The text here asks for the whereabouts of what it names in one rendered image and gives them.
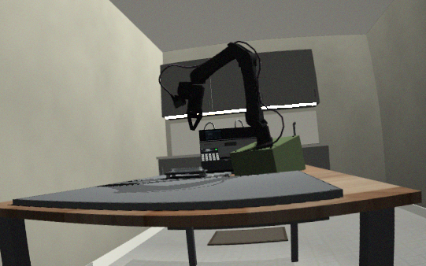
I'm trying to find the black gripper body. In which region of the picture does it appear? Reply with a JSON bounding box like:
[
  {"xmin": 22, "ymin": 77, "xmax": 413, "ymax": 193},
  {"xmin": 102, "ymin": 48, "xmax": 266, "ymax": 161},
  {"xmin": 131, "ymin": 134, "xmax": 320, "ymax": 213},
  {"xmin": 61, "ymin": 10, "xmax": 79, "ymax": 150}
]
[{"xmin": 187, "ymin": 97, "xmax": 203, "ymax": 115}]

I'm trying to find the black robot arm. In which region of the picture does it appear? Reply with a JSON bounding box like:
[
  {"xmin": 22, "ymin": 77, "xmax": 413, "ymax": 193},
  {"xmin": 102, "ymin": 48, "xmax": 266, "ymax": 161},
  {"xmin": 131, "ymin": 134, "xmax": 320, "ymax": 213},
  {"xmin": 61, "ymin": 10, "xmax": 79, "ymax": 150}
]
[{"xmin": 173, "ymin": 42, "xmax": 273, "ymax": 150}]

